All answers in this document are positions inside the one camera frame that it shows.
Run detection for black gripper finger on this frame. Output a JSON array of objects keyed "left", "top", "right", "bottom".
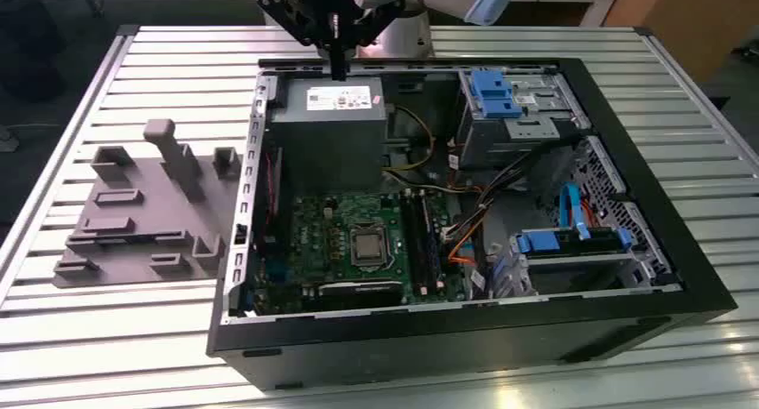
[
  {"left": 255, "top": 0, "right": 340, "bottom": 80},
  {"left": 337, "top": 2, "right": 411, "bottom": 80}
]

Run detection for black RAM slot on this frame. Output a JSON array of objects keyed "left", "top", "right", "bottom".
[{"left": 400, "top": 188, "right": 429, "bottom": 295}]

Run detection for blue drive bay latch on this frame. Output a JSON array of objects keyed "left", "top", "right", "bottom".
[{"left": 467, "top": 69, "right": 523, "bottom": 119}]

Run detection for grey power supply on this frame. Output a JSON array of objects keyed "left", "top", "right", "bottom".
[{"left": 269, "top": 74, "right": 391, "bottom": 192}]

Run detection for black office chair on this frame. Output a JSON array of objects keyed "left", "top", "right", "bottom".
[{"left": 0, "top": 0, "right": 68, "bottom": 104}]

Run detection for grey parts rack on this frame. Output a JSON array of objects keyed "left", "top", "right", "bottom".
[{"left": 50, "top": 118, "right": 244, "bottom": 290}]

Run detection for metal socket cover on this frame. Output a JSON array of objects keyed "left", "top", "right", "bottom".
[{"left": 347, "top": 221, "right": 393, "bottom": 270}]

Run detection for silver CPU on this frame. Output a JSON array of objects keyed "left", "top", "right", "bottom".
[{"left": 352, "top": 233, "right": 388, "bottom": 258}]

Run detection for green motherboard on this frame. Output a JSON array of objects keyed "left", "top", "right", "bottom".
[{"left": 253, "top": 188, "right": 476, "bottom": 315}]

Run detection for wooden cabinet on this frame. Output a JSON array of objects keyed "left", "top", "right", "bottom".
[{"left": 604, "top": 0, "right": 759, "bottom": 88}]

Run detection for hard disk in blue carrier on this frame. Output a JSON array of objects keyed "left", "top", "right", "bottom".
[{"left": 512, "top": 229, "right": 633, "bottom": 254}]

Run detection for black graphics card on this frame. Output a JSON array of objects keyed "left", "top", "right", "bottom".
[{"left": 301, "top": 278, "right": 404, "bottom": 312}]

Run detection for grey metal disk bay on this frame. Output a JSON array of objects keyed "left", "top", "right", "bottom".
[{"left": 508, "top": 230, "right": 659, "bottom": 294}]

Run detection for black PC case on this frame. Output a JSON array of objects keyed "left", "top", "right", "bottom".
[{"left": 204, "top": 57, "right": 740, "bottom": 391}]

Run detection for yellow wires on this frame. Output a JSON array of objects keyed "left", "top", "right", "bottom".
[{"left": 381, "top": 104, "right": 437, "bottom": 183}]

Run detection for thin red wire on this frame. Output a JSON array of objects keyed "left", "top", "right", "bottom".
[{"left": 264, "top": 147, "right": 281, "bottom": 217}]

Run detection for black cable bundle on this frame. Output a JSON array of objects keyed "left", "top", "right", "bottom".
[{"left": 473, "top": 135, "right": 580, "bottom": 214}]

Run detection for blue flat wire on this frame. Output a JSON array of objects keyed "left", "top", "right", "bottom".
[{"left": 560, "top": 182, "right": 593, "bottom": 241}]

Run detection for orange wire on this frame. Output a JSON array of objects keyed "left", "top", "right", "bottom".
[{"left": 444, "top": 221, "right": 487, "bottom": 266}]

